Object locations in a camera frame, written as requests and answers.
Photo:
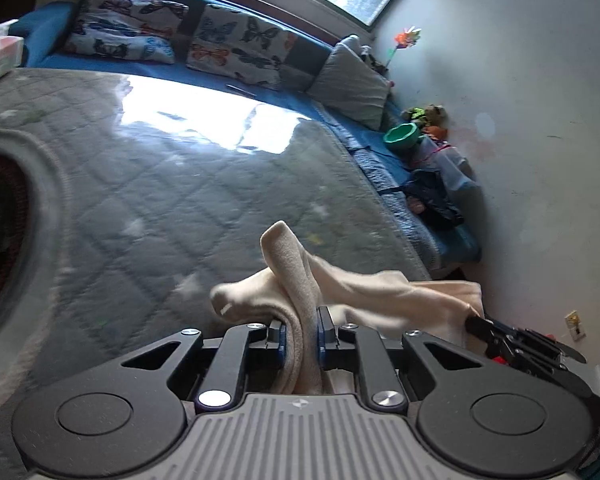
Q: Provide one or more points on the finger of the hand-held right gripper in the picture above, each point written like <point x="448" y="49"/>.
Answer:
<point x="482" y="329"/>

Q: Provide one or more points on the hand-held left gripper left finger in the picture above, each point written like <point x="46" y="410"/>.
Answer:
<point x="282" y="345"/>

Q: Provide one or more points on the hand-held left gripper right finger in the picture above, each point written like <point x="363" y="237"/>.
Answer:
<point x="322" y="340"/>

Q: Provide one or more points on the cream long-sleeved garment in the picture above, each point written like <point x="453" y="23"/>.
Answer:
<point x="360" y="290"/>

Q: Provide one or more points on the dark crumpled clothing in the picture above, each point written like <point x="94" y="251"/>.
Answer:
<point x="432" y="195"/>

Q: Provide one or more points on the clear plastic container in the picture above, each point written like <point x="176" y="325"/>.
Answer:
<point x="445" y="165"/>

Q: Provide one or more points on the orange toy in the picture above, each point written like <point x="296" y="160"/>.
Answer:
<point x="435" y="133"/>

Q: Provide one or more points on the green bowl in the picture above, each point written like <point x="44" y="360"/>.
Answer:
<point x="400" y="136"/>

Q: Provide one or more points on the teddy bear toy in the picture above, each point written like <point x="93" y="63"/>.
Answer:
<point x="432" y="115"/>

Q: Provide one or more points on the large grey pillow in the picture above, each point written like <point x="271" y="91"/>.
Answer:
<point x="350" y="85"/>

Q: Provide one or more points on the colourful pinwheel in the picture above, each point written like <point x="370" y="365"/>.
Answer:
<point x="405" y="37"/>

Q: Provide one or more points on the butterfly print cushion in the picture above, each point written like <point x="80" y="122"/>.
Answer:
<point x="240" y="45"/>
<point x="125" y="25"/>

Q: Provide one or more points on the round black induction cooker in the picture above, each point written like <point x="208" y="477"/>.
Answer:
<point x="0" y="220"/>

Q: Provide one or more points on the blue sofa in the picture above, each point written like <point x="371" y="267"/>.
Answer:
<point x="45" y="35"/>

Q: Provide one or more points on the tissue box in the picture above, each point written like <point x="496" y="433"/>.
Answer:
<point x="0" y="57"/>

